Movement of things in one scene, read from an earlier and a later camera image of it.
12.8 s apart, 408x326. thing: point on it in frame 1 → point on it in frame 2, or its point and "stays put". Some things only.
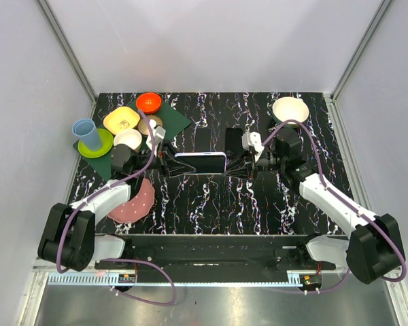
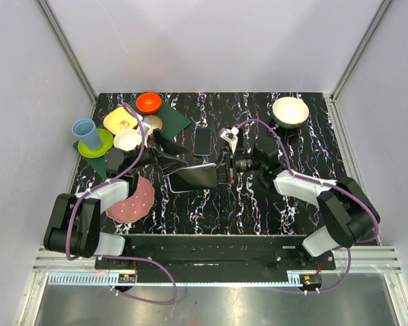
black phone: (202, 139) stays put
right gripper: (236, 169) → (226, 170)
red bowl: (149, 102) stays put
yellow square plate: (121, 118) stays put
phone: (205, 162) → (194, 178)
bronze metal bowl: (143, 127) stays put
